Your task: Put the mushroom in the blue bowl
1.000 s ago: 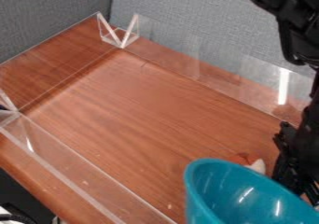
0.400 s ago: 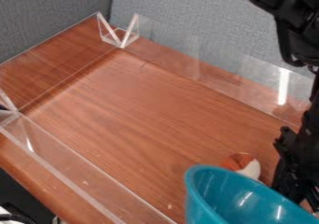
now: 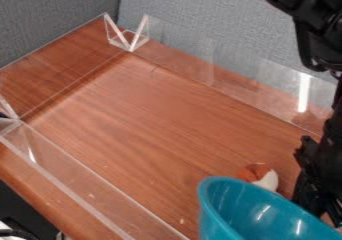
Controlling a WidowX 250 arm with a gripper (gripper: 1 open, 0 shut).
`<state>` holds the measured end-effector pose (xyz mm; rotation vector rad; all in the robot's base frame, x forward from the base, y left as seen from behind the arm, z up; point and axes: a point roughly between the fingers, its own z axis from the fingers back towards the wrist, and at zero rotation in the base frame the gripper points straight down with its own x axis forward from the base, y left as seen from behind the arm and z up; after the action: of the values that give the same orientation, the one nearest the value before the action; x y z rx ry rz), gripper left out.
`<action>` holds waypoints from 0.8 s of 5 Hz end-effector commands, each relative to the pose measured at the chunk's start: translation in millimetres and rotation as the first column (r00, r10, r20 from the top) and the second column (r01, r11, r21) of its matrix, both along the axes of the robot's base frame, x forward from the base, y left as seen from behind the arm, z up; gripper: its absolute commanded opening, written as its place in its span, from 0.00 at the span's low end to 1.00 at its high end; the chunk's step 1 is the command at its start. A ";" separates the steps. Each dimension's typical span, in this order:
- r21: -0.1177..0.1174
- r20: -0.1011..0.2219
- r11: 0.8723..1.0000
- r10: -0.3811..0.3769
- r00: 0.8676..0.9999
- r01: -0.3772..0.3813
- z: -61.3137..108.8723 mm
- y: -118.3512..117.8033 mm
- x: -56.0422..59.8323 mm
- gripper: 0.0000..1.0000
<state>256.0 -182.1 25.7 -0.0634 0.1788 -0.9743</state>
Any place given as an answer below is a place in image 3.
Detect black and white corner object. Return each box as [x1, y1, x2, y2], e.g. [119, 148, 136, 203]
[0, 180, 73, 240]

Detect clear acrylic barrier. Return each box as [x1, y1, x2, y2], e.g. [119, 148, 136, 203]
[103, 15, 335, 135]
[0, 96, 190, 240]

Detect clear acrylic front barrier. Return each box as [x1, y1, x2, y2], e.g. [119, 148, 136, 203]
[0, 96, 190, 240]

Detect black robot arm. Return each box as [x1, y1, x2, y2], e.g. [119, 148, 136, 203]
[266, 0, 342, 229]

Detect blue plastic bowl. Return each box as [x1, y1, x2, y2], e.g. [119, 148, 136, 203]
[198, 177, 342, 240]

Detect clear acrylic back barrier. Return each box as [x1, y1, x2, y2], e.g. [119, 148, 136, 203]
[103, 15, 335, 135]

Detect red and white toy mushroom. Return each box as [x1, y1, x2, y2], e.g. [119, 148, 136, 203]
[236, 163, 279, 192]

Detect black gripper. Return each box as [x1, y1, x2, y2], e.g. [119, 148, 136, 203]
[291, 117, 342, 227]

